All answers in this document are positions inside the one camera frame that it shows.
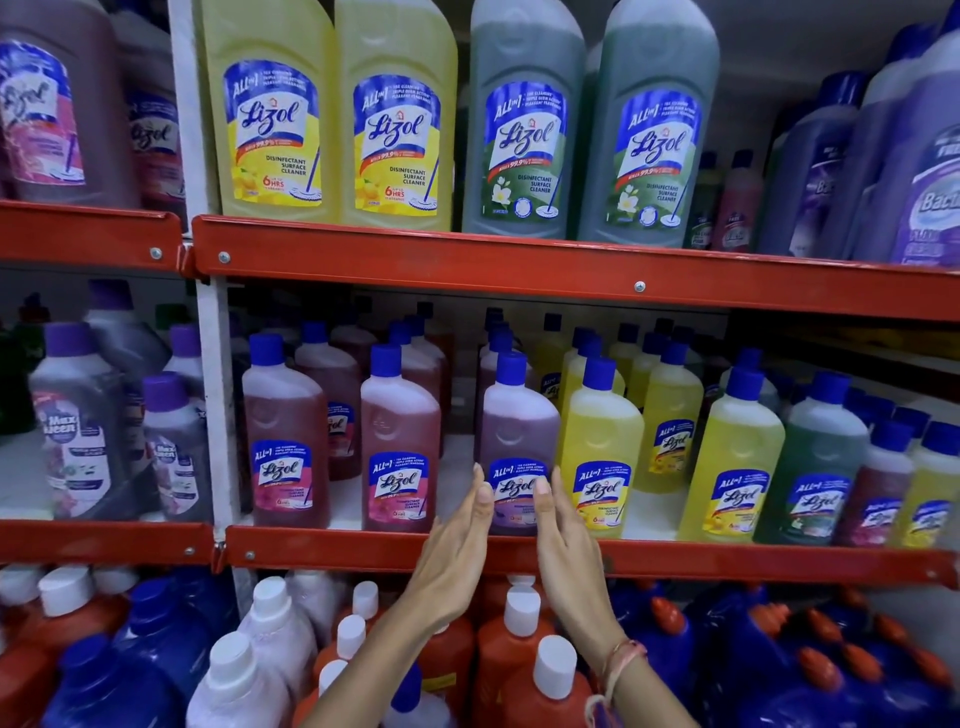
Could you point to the person's left thumb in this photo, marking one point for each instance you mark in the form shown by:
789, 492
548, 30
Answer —
484, 510

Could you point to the white bottle blue cap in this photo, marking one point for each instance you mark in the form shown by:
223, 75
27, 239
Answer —
411, 701

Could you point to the person's right forearm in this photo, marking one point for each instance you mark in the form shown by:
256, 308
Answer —
641, 694

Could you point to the group of blue orange-capped bottles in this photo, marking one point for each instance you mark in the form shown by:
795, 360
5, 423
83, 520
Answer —
795, 660

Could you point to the green cleaner bottle blue cap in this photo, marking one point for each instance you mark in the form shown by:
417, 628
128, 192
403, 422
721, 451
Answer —
817, 465

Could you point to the large yellow cleaner bottle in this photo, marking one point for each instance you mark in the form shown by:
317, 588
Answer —
270, 112
397, 120

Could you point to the dark green bottle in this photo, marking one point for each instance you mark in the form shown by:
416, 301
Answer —
19, 367

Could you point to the group of pink cleaner bottles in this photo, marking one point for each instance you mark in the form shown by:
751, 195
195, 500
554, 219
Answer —
397, 435

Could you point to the large purple cleaner bottle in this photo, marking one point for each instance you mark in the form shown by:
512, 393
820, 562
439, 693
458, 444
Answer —
814, 180
874, 150
926, 172

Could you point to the group of orange white-capped bottles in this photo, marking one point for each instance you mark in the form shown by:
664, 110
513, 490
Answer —
517, 660

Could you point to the small pink bottle black cap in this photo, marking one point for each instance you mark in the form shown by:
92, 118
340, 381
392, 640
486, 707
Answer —
739, 206

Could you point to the large green cleaner bottle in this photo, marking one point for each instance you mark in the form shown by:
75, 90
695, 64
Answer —
652, 135
521, 127

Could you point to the group of blue-capped bottles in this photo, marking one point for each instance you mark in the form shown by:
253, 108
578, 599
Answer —
889, 416

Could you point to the orange bottle white cap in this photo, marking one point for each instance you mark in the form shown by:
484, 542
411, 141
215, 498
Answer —
16, 585
22, 686
71, 607

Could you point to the lavender cleaner bottle blue cap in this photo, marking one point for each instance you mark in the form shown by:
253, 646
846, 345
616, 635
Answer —
517, 427

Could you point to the large pink cleaner bottle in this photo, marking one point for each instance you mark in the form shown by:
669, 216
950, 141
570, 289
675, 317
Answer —
154, 127
60, 105

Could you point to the small yellow cleaner bottle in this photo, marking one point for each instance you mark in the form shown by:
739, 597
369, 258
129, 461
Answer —
934, 487

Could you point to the person's right hand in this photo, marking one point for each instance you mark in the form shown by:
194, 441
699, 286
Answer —
574, 577

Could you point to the dark blue bottle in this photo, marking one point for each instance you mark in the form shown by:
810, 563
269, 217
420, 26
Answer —
161, 630
206, 596
105, 690

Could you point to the person's right thumb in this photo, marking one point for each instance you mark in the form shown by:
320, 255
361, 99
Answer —
541, 510

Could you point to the small pink cleaner bottle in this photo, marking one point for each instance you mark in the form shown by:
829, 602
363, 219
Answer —
877, 487

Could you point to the small green bottle black cap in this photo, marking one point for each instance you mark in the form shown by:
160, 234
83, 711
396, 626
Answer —
703, 202

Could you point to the grey bottle purple cap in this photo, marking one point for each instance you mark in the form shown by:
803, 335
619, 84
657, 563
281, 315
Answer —
186, 360
79, 435
176, 457
124, 337

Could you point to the orange shelf beam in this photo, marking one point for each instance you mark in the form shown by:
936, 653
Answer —
82, 236
105, 541
750, 562
570, 270

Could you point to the person's left hand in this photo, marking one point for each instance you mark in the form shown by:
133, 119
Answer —
450, 562

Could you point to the lilac bottle white cap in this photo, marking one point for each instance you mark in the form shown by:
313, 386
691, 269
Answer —
236, 686
277, 630
315, 596

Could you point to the white shelf upright post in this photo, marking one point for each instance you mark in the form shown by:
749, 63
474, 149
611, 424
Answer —
206, 337

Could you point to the row of lavender cleaner bottles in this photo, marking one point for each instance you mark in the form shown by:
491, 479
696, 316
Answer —
495, 352

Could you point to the group of yellow cleaner bottles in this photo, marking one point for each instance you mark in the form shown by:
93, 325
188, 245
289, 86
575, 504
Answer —
600, 442

